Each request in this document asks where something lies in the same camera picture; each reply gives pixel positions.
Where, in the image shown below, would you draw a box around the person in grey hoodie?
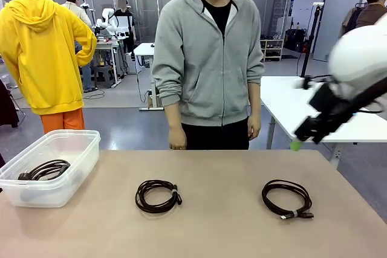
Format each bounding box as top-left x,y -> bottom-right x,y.
151,0 -> 265,150

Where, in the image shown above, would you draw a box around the background robot workbench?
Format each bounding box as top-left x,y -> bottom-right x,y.
94,38 -> 122,88

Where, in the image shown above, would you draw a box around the clear plastic storage bin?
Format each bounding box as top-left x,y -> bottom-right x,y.
0,130 -> 102,208

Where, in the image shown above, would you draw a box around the person's left forearm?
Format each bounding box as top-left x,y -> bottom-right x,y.
247,82 -> 262,118

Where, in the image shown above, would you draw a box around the black USB cable grey tie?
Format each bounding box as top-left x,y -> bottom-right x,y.
261,179 -> 314,221

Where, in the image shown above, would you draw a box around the background person black cap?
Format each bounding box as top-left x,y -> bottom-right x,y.
62,0 -> 98,93

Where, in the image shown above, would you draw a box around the orange trousers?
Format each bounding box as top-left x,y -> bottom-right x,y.
40,107 -> 86,135

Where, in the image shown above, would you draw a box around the wooden shoe rack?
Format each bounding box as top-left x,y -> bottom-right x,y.
260,34 -> 285,62

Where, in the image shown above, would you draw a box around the black power cord with plug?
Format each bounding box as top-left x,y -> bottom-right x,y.
17,159 -> 71,181

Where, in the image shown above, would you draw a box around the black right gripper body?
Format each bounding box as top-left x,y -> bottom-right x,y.
307,83 -> 364,134

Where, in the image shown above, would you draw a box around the black pole stand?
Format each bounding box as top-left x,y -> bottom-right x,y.
297,1 -> 325,79

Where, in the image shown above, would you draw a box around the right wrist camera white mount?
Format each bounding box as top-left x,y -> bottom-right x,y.
294,75 -> 314,90

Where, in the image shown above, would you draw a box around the background person brown shirt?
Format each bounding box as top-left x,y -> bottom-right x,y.
354,0 -> 387,30

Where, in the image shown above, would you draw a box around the person's left hand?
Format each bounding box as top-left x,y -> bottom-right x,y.
247,115 -> 262,141

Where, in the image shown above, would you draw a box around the person's right hand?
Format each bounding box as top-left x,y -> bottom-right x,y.
167,124 -> 188,151

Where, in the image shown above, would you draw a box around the white background desk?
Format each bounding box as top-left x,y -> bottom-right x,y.
132,42 -> 166,111

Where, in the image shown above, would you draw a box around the yellow hoodie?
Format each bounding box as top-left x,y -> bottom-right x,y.
0,0 -> 98,116

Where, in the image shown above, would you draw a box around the grey step stool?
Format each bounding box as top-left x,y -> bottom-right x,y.
93,64 -> 115,89

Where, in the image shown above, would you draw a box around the black luggage bags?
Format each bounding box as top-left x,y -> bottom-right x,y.
284,28 -> 310,53

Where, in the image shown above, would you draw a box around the background person black clothes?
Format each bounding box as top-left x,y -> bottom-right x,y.
114,0 -> 136,54

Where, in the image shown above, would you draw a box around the person's right forearm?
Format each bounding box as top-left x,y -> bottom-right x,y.
163,100 -> 184,129

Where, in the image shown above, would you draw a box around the white table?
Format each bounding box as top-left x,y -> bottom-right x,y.
259,76 -> 387,162

